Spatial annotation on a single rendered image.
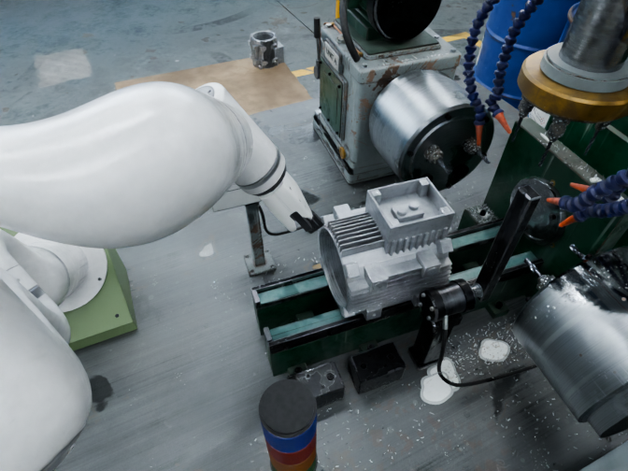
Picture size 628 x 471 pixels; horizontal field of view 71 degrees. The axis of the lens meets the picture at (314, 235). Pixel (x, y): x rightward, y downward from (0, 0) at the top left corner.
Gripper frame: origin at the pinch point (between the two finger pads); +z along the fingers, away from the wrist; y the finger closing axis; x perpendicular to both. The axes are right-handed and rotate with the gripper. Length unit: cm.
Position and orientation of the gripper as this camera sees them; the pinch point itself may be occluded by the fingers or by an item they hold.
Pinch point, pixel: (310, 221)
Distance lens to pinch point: 80.8
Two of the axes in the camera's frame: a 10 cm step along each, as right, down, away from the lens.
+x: 8.2, -5.5, -1.7
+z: 4.7, 4.6, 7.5
